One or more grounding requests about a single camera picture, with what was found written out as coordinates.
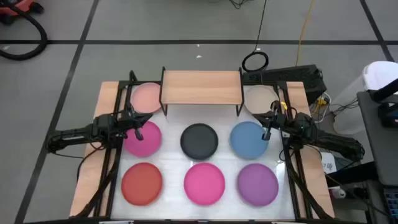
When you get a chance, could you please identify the white paper sheet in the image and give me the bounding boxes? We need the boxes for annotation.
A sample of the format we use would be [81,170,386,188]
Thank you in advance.
[322,152,337,174]

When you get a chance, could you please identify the yellow hanging cable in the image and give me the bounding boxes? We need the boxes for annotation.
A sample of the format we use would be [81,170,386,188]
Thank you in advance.
[295,0,317,67]

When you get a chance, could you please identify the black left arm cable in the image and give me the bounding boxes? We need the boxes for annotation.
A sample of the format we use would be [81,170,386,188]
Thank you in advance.
[51,142,106,183]

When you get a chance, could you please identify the wooden shelf with black legs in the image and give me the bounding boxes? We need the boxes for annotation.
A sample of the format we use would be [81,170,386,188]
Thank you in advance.
[159,66,245,117]

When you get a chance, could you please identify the magenta plate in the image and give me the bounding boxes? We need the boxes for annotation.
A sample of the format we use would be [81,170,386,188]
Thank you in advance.
[123,120,162,158]

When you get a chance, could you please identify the white bin with bag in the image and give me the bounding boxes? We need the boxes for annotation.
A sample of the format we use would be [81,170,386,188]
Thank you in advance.
[332,60,398,135]

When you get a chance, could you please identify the beige plate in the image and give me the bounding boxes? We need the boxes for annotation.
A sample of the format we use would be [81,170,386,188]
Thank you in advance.
[243,85,280,115]

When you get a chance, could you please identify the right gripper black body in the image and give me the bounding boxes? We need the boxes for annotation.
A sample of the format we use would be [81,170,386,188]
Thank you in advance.
[267,112,295,135]

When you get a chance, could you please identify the black plate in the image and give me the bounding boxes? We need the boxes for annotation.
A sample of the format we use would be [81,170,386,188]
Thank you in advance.
[180,123,220,161]

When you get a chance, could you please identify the black hanging cable with coil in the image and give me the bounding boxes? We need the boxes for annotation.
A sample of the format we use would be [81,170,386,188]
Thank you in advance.
[241,0,270,73]

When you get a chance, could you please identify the red vacuum cleaner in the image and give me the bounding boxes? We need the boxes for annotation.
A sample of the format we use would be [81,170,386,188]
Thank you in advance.
[0,0,44,26]

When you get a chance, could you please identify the small white adapter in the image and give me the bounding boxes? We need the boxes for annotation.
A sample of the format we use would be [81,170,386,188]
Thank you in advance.
[331,186,346,200]

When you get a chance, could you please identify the salmon pink plate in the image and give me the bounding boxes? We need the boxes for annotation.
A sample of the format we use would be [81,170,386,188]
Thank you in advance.
[129,82,162,114]

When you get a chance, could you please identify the purple plate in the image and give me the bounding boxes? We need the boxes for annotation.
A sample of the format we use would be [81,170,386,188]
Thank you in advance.
[236,163,279,207]

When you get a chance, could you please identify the red-orange plate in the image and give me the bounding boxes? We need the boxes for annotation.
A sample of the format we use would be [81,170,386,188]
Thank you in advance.
[121,162,164,207]

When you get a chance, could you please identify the black vacuum hose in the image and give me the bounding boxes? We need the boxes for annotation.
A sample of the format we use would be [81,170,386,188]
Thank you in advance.
[0,2,49,62]

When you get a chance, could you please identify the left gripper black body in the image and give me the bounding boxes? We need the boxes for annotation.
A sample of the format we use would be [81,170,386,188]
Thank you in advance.
[120,107,147,134]

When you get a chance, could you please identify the black side desk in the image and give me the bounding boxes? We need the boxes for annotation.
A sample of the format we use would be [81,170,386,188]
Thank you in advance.
[356,79,398,187]

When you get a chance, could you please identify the blue plate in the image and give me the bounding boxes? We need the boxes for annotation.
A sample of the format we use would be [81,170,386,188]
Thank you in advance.
[229,121,270,160]

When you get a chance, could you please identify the hot pink plate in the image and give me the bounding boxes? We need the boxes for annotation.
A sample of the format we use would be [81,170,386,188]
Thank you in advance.
[183,162,226,207]

